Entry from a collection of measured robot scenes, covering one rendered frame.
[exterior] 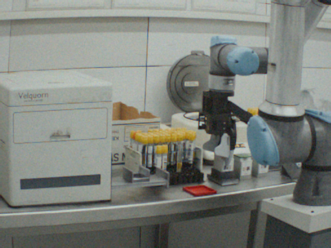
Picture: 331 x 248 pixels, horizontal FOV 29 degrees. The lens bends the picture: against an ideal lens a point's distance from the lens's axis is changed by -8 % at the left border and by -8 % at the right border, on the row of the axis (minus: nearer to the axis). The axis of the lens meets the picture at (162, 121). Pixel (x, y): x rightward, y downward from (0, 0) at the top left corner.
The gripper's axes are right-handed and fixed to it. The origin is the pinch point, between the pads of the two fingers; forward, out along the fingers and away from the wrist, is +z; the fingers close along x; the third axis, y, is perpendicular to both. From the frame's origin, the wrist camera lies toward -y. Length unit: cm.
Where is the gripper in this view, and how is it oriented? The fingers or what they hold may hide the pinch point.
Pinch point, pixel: (224, 160)
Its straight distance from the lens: 196.0
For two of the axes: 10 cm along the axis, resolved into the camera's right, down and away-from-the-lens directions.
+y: -9.0, 0.4, -4.4
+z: -0.4, 9.8, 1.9
